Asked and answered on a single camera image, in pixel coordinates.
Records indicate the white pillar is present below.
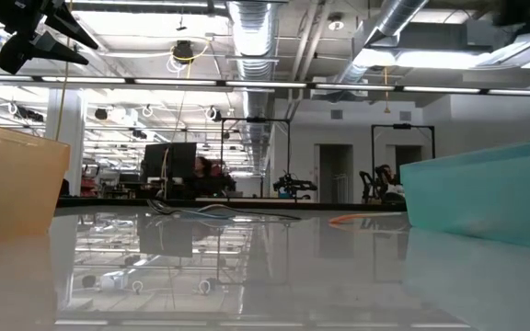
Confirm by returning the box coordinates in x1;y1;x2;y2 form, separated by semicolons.
45;88;87;197

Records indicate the yellow hanging cord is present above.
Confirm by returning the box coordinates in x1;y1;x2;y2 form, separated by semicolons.
383;66;392;115

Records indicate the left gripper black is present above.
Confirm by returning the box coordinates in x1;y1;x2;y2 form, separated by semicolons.
0;0;100;75

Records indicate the black computer monitor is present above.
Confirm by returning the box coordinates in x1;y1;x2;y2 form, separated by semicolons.
143;141;199;181

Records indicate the long ceiling light bar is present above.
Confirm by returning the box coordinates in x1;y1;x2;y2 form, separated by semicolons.
0;73;530;98

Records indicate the yellow cable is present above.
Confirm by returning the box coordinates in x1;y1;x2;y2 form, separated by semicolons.
54;39;74;143

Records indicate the grey rectangular air duct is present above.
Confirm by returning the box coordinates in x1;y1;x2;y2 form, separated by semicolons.
365;20;496;70

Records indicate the orange plastic tray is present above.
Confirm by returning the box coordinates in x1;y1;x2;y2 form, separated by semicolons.
0;119;72;243

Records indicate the white glossy table mat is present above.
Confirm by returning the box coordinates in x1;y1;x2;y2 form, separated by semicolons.
0;204;530;331

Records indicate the black background station frame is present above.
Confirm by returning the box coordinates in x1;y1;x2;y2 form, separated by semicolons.
220;117;293;199
370;122;436;194

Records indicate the black spoon teal handle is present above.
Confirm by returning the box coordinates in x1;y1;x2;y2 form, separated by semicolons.
172;203;244;221

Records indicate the teal plastic tray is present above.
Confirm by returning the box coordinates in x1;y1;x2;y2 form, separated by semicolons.
399;137;530;252

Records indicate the person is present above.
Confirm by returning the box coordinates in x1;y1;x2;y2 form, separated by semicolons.
190;154;237;199
377;163;405;197

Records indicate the background wooden table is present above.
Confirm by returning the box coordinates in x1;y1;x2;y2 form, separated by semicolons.
194;196;316;204

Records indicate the silver spoon orange handle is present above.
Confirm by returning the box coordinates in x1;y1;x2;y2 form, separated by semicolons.
328;211;404;225

